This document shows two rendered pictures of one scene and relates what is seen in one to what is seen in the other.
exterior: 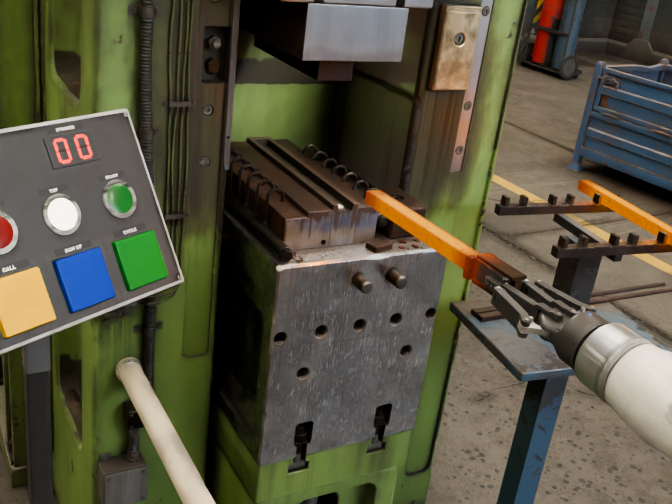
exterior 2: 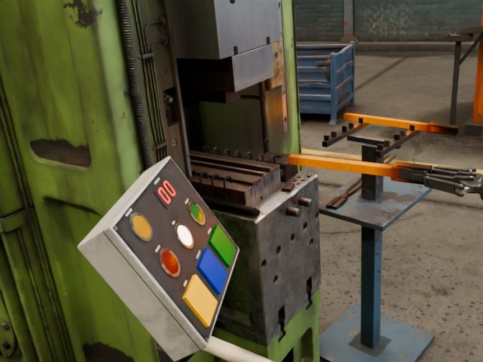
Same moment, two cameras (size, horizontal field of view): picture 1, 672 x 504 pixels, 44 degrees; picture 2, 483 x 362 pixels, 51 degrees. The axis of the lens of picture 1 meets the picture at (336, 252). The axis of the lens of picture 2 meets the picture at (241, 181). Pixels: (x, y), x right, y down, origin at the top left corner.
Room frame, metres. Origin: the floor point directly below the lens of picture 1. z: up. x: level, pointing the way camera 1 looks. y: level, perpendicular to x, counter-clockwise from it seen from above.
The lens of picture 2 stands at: (0.15, 0.60, 1.58)
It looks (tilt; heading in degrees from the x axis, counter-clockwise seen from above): 23 degrees down; 338
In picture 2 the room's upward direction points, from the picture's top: 5 degrees counter-clockwise
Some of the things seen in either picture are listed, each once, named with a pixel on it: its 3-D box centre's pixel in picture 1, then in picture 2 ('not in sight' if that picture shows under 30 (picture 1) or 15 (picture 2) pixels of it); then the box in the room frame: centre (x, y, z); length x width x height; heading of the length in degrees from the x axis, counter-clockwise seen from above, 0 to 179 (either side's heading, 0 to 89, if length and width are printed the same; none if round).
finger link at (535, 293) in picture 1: (546, 305); (451, 177); (1.01, -0.30, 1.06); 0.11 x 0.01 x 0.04; 27
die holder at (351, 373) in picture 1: (294, 293); (224, 238); (1.66, 0.08, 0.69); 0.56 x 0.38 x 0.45; 31
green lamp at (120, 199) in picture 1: (119, 198); (196, 212); (1.12, 0.33, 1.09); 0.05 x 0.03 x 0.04; 121
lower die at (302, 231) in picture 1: (285, 187); (209, 175); (1.62, 0.12, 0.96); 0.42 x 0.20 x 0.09; 31
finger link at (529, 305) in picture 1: (528, 308); (448, 181); (1.00, -0.27, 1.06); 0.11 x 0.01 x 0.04; 36
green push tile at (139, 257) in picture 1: (139, 260); (221, 246); (1.10, 0.29, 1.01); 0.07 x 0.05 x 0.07; 146
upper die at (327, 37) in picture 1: (303, 11); (195, 65); (1.62, 0.12, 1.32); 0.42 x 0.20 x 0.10; 31
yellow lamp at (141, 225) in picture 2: not in sight; (141, 227); (0.98, 0.47, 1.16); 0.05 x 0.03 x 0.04; 121
